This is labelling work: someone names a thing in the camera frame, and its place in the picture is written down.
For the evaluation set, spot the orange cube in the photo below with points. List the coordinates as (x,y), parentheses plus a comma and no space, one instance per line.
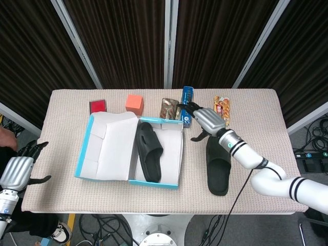
(134,102)

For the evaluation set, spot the white black sneaker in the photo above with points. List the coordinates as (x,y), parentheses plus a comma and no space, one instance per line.
(62,232)

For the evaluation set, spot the black slipper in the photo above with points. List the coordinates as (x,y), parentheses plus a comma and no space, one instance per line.
(148,151)
(217,169)

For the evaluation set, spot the grey metal frame post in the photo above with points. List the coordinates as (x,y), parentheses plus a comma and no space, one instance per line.
(307,119)
(77,43)
(18,118)
(261,43)
(171,43)

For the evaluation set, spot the dark brown pleated curtain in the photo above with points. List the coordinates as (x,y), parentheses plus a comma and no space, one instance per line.
(302,56)
(30,51)
(217,41)
(123,41)

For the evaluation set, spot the beige fabric-covered table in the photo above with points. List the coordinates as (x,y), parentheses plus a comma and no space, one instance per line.
(256,115)

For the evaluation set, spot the brown gold snack packet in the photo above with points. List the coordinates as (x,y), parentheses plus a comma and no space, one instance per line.
(167,109)

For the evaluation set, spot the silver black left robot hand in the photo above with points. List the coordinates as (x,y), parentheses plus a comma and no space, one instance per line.
(15,173)

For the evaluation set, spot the yellow snack bar package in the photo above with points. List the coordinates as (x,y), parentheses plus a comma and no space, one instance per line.
(222,107)

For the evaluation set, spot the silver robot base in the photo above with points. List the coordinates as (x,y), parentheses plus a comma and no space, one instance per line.
(164,235)

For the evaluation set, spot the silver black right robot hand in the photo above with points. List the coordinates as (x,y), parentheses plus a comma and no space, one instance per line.
(211,121)

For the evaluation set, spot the person's bare hand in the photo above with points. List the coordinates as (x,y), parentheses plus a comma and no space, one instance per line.
(7,138)

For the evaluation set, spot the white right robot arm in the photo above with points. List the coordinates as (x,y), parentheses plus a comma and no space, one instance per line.
(269,179)

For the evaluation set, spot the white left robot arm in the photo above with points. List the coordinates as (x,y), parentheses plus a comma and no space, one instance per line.
(6,207)

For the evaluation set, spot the red flat box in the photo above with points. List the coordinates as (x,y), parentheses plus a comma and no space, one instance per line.
(98,106)

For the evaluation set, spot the light blue open shoe box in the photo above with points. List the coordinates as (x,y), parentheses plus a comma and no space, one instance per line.
(112,153)

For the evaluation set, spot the black power strip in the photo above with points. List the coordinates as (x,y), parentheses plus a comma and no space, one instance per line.
(310,155)

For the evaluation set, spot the black trouser leg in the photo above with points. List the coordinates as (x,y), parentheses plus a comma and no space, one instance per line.
(38,224)

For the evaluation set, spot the long blue carton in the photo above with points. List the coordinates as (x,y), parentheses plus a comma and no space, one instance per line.
(187,93)

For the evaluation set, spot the black foot pedal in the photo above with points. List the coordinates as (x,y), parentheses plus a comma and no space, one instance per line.
(314,165)

